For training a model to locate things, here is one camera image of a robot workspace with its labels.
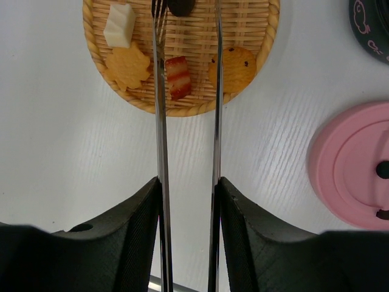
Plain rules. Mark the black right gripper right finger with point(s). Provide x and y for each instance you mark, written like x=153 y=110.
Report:
x=265 y=253

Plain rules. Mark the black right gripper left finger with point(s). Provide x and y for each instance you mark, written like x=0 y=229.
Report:
x=111 y=252

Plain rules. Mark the red striped bacon piece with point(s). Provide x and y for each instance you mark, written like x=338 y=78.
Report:
x=178 y=77

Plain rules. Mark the white cheese block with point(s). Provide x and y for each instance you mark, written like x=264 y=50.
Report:
x=120 y=24

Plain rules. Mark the steel serving tongs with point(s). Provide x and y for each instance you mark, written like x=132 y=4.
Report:
x=159 y=20

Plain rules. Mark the black chocolate piece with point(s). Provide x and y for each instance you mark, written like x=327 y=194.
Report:
x=181 y=8

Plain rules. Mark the pink round lid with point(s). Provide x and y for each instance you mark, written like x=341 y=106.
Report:
x=348 y=165

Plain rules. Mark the round chocolate chip cookie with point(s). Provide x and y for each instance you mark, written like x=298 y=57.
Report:
x=239 y=69

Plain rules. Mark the leaf-shaped orange cookie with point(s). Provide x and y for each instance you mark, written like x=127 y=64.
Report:
x=128 y=67

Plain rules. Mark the aluminium mounting rail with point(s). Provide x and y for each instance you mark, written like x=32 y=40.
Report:
x=155 y=285

